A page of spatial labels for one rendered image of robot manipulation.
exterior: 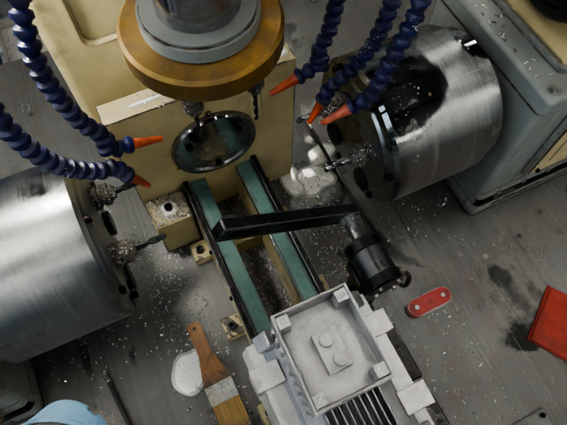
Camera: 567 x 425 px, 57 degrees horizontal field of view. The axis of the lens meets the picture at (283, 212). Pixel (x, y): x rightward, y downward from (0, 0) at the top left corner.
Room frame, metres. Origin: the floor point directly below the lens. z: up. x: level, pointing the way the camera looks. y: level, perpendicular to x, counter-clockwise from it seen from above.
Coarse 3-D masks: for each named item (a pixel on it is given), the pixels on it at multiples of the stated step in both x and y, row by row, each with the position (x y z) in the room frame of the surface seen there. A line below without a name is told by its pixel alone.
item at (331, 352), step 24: (336, 288) 0.19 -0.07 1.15; (288, 312) 0.16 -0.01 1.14; (312, 312) 0.17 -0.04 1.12; (336, 312) 0.17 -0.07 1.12; (360, 312) 0.16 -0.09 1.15; (288, 336) 0.14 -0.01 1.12; (312, 336) 0.13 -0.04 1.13; (336, 336) 0.13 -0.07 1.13; (360, 336) 0.14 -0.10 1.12; (288, 360) 0.11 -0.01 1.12; (312, 360) 0.11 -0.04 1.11; (336, 360) 0.11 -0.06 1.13; (360, 360) 0.11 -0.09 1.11; (384, 360) 0.10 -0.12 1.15; (312, 384) 0.08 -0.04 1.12; (336, 384) 0.08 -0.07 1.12; (360, 384) 0.08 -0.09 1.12; (312, 408) 0.05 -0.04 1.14
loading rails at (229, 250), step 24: (240, 168) 0.49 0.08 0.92; (192, 192) 0.43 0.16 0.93; (240, 192) 0.48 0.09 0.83; (264, 192) 0.44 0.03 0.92; (216, 216) 0.39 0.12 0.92; (240, 240) 0.37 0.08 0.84; (264, 240) 0.38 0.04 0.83; (288, 240) 0.34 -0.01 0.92; (216, 264) 0.32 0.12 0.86; (240, 264) 0.30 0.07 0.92; (288, 264) 0.30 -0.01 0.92; (312, 264) 0.30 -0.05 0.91; (240, 288) 0.26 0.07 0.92; (288, 288) 0.28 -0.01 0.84; (312, 288) 0.26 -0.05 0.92; (240, 312) 0.21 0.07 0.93; (264, 312) 0.22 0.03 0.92; (264, 408) 0.08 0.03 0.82
